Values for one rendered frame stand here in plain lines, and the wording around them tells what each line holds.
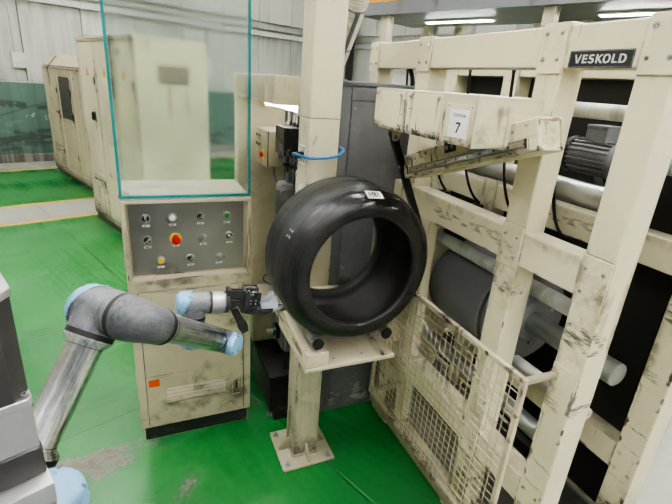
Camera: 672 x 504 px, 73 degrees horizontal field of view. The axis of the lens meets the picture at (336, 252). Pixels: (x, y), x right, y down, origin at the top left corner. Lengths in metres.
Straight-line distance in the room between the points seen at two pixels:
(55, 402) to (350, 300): 1.12
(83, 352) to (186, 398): 1.34
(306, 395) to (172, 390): 0.69
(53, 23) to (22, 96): 1.44
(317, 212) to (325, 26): 0.69
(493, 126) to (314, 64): 0.71
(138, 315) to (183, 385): 1.34
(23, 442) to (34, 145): 9.70
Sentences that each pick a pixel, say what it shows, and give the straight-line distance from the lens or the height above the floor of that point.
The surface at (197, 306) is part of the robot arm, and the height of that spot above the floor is 1.08.
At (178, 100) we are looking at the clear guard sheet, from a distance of 2.04.
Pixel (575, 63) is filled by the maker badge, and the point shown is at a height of 1.89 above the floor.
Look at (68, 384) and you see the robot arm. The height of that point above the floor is 1.08.
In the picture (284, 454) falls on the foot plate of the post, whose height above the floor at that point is 0.01.
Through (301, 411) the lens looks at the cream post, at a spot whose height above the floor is 0.29.
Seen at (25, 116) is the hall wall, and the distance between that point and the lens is 10.27.
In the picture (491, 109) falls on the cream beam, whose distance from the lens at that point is 1.38.
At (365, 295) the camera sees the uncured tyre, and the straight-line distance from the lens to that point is 1.91.
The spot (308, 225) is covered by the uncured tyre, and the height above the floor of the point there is 1.35.
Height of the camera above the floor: 1.78
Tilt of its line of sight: 20 degrees down
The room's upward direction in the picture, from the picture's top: 4 degrees clockwise
